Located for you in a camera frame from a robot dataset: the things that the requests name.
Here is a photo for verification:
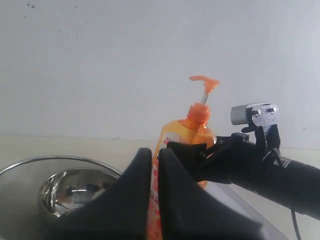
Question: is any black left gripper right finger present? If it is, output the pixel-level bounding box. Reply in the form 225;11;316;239
158;148;264;240

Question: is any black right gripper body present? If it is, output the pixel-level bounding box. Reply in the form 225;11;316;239
194;133;283;187

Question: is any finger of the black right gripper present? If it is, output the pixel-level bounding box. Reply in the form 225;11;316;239
166;141;218;182

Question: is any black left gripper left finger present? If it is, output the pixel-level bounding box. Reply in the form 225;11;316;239
43;148;152;240

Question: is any orange pump soap bottle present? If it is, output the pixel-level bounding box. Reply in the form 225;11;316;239
146;75;221;240

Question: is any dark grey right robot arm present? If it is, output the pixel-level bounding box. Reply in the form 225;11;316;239
166;133;320;219

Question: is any small stainless steel bowl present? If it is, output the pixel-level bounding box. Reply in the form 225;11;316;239
37;168;120;224

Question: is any white rectangular plastic tray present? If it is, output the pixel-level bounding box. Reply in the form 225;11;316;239
204;182;293;240

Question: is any steel mesh strainer basket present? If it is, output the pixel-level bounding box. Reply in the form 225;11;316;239
0;155;121;240

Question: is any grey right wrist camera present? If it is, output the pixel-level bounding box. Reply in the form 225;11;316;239
230;103;280;133

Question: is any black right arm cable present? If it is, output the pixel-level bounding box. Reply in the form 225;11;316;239
272;148;302;240

